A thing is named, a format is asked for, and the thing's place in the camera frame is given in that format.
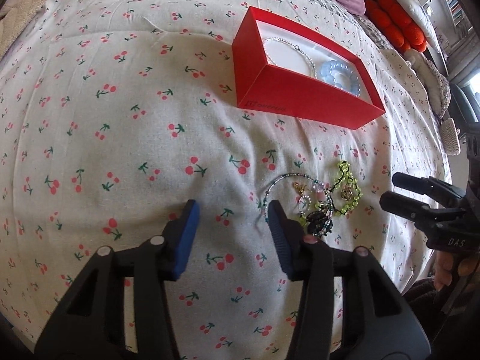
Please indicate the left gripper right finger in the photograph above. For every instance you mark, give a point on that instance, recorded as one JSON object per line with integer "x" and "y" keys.
{"x": 349, "y": 308}

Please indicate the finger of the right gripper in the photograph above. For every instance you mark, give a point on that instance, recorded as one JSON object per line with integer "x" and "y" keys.
{"x": 413, "y": 210}
{"x": 423, "y": 186}

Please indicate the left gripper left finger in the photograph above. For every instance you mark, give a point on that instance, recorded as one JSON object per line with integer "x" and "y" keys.
{"x": 90, "y": 318}

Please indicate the black beaded flower scrunchie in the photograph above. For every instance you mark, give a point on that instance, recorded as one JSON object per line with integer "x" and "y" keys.
{"x": 319, "y": 224}

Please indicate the red jewelry box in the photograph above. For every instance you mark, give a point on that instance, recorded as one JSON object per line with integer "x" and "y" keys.
{"x": 285, "y": 68}

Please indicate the right hand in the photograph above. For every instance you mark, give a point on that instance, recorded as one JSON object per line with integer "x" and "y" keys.
{"x": 443, "y": 268}

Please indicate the white knitted cushion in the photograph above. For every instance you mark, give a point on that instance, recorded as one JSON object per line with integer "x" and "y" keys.
{"x": 439, "y": 96}

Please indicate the gold flower earring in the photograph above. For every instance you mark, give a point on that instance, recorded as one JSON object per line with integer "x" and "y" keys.
{"x": 299, "y": 188}

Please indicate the orange plush cushion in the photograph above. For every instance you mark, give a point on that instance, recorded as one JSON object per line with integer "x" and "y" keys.
{"x": 396, "y": 25}

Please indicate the cherry print bed sheet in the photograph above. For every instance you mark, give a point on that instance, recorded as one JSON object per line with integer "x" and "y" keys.
{"x": 114, "y": 113}

